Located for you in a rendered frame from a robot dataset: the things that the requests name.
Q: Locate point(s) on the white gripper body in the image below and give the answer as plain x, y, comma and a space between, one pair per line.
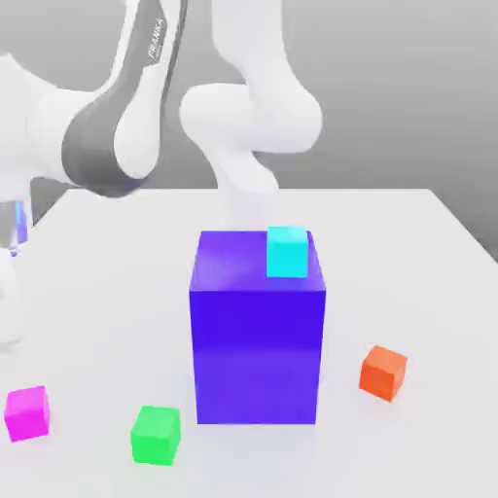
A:
7, 299

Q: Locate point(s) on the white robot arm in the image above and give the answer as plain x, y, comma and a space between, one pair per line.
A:
249, 116

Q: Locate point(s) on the small magenta cube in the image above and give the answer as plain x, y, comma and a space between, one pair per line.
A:
26, 414

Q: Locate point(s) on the small green cube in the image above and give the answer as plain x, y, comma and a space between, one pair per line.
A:
155, 437

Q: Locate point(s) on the small cyan cube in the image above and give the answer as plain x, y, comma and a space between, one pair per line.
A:
287, 255

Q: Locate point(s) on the small orange cube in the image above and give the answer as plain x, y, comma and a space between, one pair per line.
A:
381, 375

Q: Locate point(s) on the large purple box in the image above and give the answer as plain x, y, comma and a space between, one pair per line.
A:
256, 350

